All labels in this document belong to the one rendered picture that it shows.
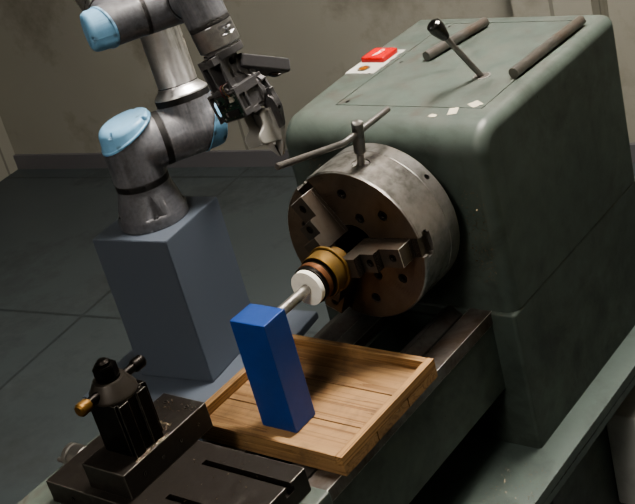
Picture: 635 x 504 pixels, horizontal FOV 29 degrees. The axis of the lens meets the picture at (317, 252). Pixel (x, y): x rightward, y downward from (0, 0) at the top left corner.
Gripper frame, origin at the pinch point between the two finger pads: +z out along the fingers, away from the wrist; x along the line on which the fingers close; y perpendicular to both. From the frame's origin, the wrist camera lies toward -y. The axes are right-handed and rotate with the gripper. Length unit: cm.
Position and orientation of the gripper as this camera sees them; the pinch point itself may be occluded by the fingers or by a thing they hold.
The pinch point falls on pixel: (281, 146)
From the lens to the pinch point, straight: 215.6
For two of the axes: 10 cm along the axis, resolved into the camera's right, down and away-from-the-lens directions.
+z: 4.3, 8.6, 2.7
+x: 7.0, -1.3, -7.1
